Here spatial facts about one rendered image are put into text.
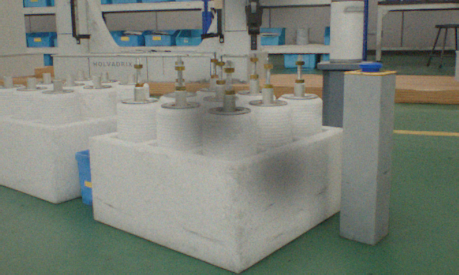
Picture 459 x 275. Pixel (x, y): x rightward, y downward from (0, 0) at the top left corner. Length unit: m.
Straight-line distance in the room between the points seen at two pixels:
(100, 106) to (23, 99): 0.19
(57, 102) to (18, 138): 0.15
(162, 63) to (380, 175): 2.46
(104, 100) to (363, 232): 0.72
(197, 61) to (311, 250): 2.35
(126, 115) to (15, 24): 3.29
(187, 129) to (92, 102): 0.45
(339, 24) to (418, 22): 7.87
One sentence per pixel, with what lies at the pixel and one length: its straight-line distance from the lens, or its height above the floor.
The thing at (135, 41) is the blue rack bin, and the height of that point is 0.32.
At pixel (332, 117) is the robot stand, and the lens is 1.42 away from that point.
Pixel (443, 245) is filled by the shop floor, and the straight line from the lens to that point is 0.99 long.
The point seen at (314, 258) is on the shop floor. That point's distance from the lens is 0.88.
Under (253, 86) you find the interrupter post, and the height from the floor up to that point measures 0.27.
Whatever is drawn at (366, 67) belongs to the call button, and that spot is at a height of 0.32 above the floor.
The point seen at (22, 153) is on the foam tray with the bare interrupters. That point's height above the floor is 0.10.
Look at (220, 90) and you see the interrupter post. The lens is 1.00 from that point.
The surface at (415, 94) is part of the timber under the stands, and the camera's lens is 2.85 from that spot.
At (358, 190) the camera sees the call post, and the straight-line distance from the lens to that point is 0.92.
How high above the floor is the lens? 0.38
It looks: 10 degrees down
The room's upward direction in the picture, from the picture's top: 1 degrees counter-clockwise
